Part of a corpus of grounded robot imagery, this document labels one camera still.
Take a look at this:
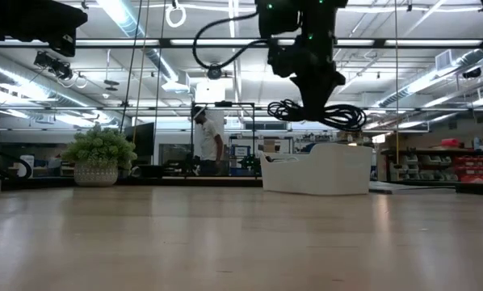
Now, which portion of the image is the black ceiling-mounted device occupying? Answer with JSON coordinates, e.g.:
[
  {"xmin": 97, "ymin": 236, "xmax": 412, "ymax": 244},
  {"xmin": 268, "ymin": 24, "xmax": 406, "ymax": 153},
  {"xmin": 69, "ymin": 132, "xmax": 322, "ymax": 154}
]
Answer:
[{"xmin": 32, "ymin": 49, "xmax": 74, "ymax": 81}]

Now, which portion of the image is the white plastic bin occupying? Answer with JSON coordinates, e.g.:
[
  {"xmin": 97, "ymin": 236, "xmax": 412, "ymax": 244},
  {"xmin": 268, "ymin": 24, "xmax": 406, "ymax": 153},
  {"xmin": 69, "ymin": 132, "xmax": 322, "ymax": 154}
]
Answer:
[{"xmin": 258, "ymin": 141, "xmax": 374, "ymax": 196}]

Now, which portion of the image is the black monitor screen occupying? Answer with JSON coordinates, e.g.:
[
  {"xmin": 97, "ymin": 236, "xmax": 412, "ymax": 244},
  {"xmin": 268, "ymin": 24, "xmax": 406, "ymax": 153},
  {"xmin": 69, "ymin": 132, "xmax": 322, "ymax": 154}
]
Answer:
[{"xmin": 124, "ymin": 121, "xmax": 156, "ymax": 167}]

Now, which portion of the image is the blue box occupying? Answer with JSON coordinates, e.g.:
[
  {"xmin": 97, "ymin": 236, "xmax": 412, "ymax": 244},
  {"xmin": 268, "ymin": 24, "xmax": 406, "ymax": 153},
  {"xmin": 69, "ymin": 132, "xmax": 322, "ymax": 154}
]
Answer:
[{"xmin": 229, "ymin": 144, "xmax": 251, "ymax": 177}]

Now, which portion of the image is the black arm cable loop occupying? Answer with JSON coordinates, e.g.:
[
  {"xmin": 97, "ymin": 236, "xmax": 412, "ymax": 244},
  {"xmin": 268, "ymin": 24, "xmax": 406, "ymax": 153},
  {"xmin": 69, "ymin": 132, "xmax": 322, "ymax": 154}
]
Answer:
[{"xmin": 191, "ymin": 11, "xmax": 271, "ymax": 70}]

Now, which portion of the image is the round black overhead camera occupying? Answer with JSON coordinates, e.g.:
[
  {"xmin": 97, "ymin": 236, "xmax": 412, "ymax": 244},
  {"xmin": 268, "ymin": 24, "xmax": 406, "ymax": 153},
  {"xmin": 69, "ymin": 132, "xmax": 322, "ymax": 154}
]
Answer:
[{"xmin": 206, "ymin": 63, "xmax": 224, "ymax": 81}]

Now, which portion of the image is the green potted plant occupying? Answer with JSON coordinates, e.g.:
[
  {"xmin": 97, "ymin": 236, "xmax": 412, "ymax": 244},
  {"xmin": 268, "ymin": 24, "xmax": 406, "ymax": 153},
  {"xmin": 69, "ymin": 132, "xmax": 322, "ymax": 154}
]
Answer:
[{"xmin": 60, "ymin": 122, "xmax": 139, "ymax": 188}]

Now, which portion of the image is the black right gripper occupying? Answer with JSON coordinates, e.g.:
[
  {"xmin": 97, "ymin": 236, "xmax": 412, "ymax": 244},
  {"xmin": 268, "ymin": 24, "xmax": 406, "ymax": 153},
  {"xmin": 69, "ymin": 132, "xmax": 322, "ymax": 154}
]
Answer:
[{"xmin": 267, "ymin": 37, "xmax": 347, "ymax": 122}]

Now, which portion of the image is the black aluminium rig frame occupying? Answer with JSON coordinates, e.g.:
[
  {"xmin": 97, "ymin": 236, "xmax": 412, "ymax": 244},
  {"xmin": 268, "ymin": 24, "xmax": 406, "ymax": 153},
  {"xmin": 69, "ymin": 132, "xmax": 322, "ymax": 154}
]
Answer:
[{"xmin": 0, "ymin": 37, "xmax": 483, "ymax": 196}]

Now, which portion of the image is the shelf with red bins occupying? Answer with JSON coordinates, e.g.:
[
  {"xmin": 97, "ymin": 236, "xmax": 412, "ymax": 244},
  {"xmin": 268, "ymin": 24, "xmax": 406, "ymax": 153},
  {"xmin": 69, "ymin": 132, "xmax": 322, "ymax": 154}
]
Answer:
[{"xmin": 380, "ymin": 138, "xmax": 483, "ymax": 185}]

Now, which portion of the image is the white hanging cable ring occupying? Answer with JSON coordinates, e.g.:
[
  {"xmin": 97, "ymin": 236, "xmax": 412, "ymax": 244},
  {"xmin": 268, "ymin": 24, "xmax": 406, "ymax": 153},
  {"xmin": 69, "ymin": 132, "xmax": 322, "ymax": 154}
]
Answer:
[{"xmin": 165, "ymin": 2, "xmax": 187, "ymax": 29}]

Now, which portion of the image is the person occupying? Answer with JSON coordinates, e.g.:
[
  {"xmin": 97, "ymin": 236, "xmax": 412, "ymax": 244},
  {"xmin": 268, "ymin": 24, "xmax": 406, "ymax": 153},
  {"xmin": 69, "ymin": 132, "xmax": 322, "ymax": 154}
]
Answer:
[{"xmin": 190, "ymin": 105, "xmax": 225, "ymax": 177}]

